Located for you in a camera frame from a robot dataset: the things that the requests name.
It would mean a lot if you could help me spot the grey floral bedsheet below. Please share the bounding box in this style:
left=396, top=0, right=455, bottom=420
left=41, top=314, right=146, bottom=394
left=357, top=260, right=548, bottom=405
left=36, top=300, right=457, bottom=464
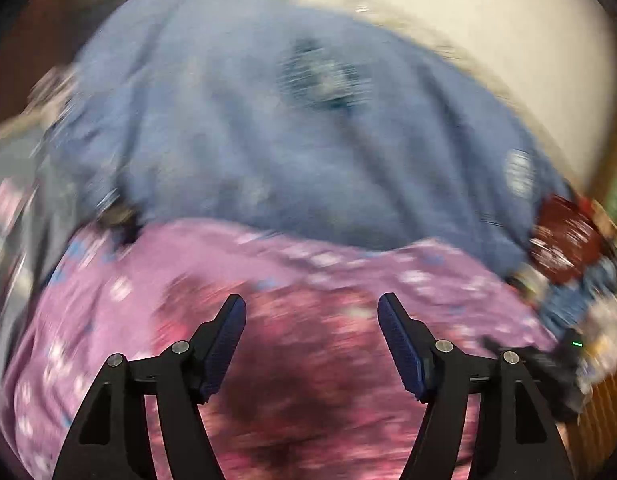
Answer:
left=0, top=127, right=89, bottom=371

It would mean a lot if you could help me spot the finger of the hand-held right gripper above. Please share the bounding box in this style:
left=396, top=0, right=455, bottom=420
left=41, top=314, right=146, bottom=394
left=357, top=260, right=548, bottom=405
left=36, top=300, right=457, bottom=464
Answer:
left=482, top=336, right=554, bottom=361

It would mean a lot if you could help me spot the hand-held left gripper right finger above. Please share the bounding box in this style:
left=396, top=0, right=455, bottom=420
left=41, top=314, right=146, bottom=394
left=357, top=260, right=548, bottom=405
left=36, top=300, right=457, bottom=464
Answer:
left=377, top=292, right=577, bottom=480

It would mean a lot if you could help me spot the brown wooden furniture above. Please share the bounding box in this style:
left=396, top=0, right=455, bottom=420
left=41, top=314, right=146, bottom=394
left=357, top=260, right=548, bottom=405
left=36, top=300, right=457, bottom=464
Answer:
left=0, top=0, right=134, bottom=126

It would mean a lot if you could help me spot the blue plaid quilt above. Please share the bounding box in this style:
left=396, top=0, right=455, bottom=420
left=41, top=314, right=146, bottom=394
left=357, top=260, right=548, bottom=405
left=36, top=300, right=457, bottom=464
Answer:
left=43, top=0, right=574, bottom=273

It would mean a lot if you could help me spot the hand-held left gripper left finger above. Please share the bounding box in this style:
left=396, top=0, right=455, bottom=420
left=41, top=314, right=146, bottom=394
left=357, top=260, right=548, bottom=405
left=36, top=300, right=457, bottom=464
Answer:
left=52, top=294, right=247, bottom=480

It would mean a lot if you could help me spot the maroon printed cloth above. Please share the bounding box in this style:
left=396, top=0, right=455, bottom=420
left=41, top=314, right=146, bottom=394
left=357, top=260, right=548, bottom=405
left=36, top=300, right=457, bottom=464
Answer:
left=529, top=194, right=605, bottom=286

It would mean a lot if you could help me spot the dark pink floral garment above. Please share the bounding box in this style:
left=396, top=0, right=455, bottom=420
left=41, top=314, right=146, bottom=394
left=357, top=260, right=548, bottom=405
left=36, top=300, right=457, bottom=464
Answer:
left=148, top=272, right=476, bottom=480

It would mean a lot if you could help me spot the pile of colourful clutter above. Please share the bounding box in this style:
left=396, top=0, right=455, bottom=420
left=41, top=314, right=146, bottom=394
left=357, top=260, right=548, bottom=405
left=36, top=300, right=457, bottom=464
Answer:
left=513, top=220, right=617, bottom=391

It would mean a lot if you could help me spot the ribbed wooden panel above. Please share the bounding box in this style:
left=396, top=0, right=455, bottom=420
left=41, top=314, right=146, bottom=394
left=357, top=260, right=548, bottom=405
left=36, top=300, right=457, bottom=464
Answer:
left=571, top=367, right=617, bottom=461

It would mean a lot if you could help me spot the purple floral blanket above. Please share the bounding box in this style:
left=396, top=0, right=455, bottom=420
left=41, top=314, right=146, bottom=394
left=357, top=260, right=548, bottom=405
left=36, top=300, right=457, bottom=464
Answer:
left=0, top=217, right=564, bottom=480

